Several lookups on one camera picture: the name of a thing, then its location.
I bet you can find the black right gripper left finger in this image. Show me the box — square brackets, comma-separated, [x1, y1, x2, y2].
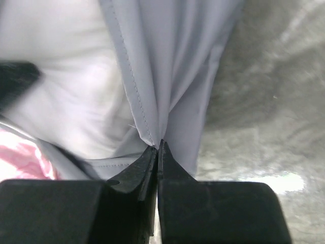
[1, 147, 157, 243]

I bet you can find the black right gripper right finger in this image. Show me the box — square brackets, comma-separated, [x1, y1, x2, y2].
[157, 141, 292, 243]

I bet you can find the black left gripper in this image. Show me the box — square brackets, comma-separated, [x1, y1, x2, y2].
[1, 62, 42, 113]

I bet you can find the white pillow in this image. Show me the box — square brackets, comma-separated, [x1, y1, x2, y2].
[1, 1, 146, 160]

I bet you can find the grey pillowcase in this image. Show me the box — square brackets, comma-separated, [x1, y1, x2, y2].
[41, 1, 244, 180]

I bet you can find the pink floral pillow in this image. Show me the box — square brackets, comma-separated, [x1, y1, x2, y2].
[1, 129, 60, 181]

